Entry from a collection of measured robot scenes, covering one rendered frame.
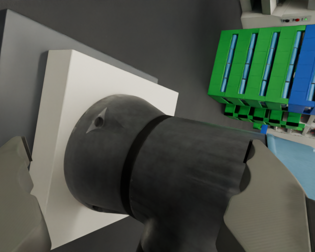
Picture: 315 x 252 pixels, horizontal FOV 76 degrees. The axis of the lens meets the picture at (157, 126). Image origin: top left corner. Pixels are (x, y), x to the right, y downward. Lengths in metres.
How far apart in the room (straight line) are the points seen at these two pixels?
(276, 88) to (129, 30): 0.62
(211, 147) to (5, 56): 0.25
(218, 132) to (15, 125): 0.25
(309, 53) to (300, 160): 0.78
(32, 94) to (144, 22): 0.35
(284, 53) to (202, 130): 0.77
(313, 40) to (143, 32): 0.65
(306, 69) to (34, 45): 0.86
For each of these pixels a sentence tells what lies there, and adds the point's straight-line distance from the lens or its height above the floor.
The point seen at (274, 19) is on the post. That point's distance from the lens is 1.34.
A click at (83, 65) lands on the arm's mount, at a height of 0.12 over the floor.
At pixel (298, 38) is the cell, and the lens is 0.99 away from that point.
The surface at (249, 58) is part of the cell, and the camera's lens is 0.99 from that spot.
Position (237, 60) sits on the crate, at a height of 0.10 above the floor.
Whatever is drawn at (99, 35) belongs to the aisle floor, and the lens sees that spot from 0.46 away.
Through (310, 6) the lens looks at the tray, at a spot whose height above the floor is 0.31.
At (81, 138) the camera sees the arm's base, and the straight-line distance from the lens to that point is 0.27.
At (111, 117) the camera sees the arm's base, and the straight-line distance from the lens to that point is 0.27.
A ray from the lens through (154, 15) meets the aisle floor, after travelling 0.60.
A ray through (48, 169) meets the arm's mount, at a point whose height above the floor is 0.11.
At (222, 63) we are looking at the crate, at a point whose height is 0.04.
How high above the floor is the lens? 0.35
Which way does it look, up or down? 33 degrees down
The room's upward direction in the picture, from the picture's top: 103 degrees clockwise
